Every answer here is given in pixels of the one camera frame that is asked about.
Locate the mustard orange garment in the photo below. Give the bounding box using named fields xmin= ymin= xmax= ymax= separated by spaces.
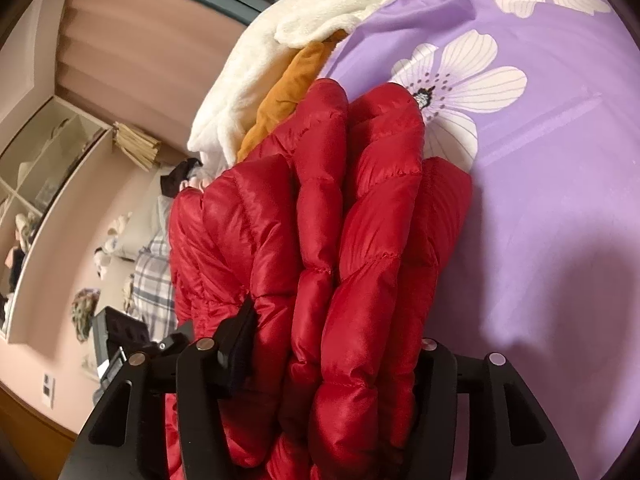
xmin=236 ymin=30 xmax=348 ymax=163

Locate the white plush toy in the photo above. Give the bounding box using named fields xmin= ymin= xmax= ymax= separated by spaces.
xmin=92 ymin=212 xmax=133 ymax=281

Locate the purple floral bed sheet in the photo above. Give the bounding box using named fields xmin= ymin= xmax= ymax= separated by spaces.
xmin=320 ymin=0 xmax=636 ymax=480

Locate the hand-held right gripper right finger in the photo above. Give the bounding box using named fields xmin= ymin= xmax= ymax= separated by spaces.
xmin=410 ymin=337 xmax=581 ymax=480

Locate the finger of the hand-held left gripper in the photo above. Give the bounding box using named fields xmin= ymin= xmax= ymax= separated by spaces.
xmin=148 ymin=321 xmax=196 ymax=361

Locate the doll figure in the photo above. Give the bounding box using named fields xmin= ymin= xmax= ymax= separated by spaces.
xmin=5 ymin=212 xmax=40 ymax=281

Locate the red down jacket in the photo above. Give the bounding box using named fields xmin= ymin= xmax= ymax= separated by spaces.
xmin=167 ymin=77 xmax=473 ymax=480

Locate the straw-coloured bundle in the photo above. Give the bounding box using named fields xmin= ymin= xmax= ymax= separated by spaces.
xmin=111 ymin=121 xmax=163 ymax=173

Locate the white pillow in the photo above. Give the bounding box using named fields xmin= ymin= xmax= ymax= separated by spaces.
xmin=112 ymin=195 xmax=176 ymax=261

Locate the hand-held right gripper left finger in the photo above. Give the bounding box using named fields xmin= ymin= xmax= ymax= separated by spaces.
xmin=60 ymin=295 xmax=258 ymax=480

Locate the patterned bag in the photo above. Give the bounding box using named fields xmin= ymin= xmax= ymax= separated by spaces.
xmin=71 ymin=287 xmax=103 ymax=343

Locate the white wall shelf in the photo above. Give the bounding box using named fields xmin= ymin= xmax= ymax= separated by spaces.
xmin=0 ymin=95 xmax=113 ymax=346

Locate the plaid cloth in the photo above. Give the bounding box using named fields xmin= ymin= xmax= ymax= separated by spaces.
xmin=122 ymin=237 xmax=178 ymax=346

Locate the beige curtain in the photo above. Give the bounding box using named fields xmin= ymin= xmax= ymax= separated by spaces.
xmin=55 ymin=0 xmax=251 ymax=111

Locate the white fluffy garment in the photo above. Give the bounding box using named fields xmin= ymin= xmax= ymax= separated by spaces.
xmin=187 ymin=0 xmax=396 ymax=171

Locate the black garment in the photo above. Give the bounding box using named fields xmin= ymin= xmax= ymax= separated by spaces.
xmin=160 ymin=157 xmax=203 ymax=198

